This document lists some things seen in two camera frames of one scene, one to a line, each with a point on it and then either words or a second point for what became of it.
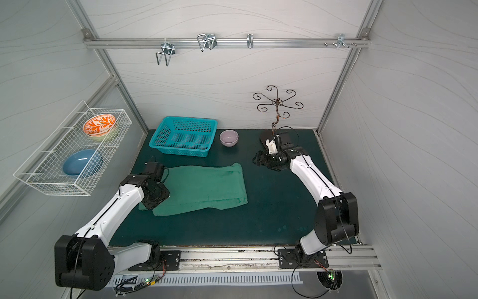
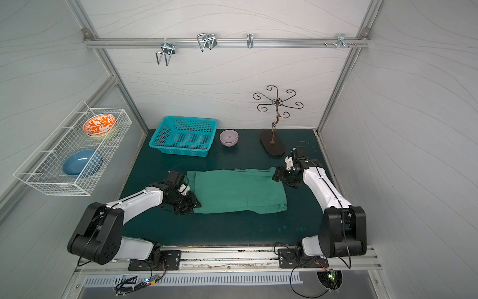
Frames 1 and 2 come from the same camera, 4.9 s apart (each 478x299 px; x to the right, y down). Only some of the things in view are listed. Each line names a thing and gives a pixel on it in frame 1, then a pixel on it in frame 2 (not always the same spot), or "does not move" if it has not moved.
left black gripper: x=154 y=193 → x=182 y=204
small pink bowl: x=228 y=137 does not move
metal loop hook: x=206 y=40 does not move
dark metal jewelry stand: x=277 y=101 does not move
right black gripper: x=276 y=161 → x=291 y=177
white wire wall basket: x=73 y=157 does not move
